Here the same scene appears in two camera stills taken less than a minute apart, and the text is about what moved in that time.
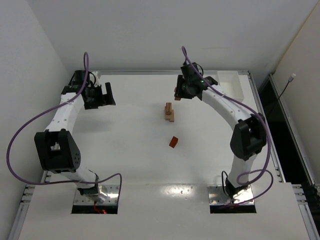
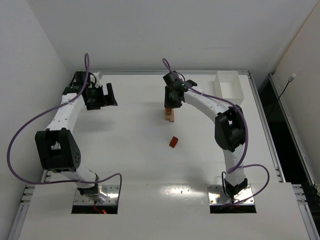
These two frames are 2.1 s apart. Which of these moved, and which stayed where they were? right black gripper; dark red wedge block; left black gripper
Moved: right black gripper
Stayed: dark red wedge block; left black gripper
